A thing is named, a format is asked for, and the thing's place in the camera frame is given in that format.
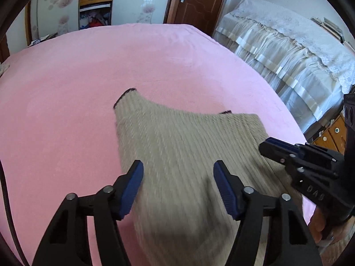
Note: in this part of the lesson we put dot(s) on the beige knit cardigan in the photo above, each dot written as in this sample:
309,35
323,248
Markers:
180,149

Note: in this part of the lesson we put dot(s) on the floral sliding-door wardrobe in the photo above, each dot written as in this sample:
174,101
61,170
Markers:
130,2

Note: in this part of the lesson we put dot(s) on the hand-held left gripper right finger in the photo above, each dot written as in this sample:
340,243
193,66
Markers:
224,188

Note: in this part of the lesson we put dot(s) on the brown wooden door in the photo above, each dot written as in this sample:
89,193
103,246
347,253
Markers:
199,8

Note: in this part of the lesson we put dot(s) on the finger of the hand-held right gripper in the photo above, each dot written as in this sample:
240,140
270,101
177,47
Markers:
280,144
274,153

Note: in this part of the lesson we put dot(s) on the dark flat items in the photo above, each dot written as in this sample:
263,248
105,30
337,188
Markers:
43,39

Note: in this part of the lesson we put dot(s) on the wooden headboard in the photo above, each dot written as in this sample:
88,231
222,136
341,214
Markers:
3,51

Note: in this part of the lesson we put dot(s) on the wooden drawer cabinet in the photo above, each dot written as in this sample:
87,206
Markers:
330,137

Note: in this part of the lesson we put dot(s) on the pink bed blanket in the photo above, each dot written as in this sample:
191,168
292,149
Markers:
111,66

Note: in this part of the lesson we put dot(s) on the pile of colourful clothes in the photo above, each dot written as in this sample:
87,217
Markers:
94,19

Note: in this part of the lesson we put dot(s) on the stack of books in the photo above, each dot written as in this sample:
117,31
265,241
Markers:
330,29

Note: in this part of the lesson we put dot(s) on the person's right hand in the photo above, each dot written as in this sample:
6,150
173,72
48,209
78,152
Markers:
315,224

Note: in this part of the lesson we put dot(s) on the white lace-covered furniture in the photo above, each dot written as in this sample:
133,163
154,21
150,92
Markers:
277,47

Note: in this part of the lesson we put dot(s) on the small grey cloth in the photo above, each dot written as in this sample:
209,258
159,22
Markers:
3,68

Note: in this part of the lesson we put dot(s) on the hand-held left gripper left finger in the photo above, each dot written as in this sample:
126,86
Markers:
131,188

